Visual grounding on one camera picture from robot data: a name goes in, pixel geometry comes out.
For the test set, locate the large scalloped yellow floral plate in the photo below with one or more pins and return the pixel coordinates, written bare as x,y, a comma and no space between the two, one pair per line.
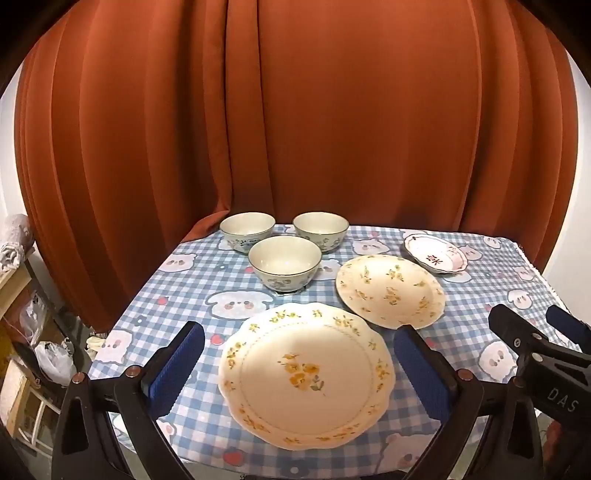
277,392

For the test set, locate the white bowl blue floral print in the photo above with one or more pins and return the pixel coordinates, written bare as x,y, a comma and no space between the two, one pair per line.
321,228
247,230
284,263

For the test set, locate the small red patterned plate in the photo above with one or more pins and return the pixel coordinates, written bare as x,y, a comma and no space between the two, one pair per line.
434,254

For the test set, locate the round deep yellow floral plate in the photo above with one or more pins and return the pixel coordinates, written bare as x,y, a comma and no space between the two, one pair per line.
388,290

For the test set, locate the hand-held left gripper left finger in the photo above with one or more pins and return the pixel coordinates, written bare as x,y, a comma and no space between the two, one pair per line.
175,369

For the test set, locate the small white cloth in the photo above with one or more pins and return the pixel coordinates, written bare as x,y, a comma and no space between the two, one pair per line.
96,347

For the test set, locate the white plastic bag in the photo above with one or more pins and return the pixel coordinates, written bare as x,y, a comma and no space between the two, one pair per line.
55,364

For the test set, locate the blue checked bear tablecloth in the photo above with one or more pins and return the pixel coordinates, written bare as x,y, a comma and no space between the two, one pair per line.
194,286

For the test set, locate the clear plastic bag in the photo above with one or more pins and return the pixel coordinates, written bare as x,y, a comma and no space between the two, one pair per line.
32,318

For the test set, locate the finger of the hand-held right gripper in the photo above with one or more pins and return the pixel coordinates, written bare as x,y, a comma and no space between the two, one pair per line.
565,323
508,323

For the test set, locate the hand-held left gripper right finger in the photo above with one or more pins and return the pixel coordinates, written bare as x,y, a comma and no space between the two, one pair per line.
425,374

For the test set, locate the grey folded cloth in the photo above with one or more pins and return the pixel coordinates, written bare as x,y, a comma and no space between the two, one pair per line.
14,240

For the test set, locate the orange curtain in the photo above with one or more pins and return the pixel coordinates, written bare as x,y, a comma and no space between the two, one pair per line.
295,115

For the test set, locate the wooden shelf rack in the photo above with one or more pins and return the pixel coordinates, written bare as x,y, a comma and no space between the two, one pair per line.
11,288

